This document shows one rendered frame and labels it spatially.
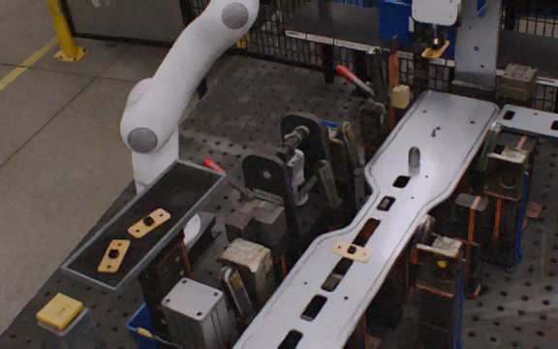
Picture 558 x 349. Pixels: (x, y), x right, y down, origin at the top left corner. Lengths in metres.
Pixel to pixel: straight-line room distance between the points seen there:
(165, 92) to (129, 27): 2.71
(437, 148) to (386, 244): 0.36
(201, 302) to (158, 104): 0.55
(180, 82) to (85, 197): 1.91
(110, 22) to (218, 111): 1.95
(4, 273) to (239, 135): 1.32
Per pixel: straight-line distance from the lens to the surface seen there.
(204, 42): 1.68
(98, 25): 4.57
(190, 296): 1.42
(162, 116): 1.76
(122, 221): 1.54
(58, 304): 1.42
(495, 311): 1.91
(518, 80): 2.06
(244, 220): 1.57
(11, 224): 3.60
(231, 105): 2.68
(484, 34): 2.06
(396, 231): 1.65
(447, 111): 2.02
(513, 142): 1.96
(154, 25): 4.35
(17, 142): 4.15
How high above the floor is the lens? 2.13
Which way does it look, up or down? 38 degrees down
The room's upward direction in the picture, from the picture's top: 8 degrees counter-clockwise
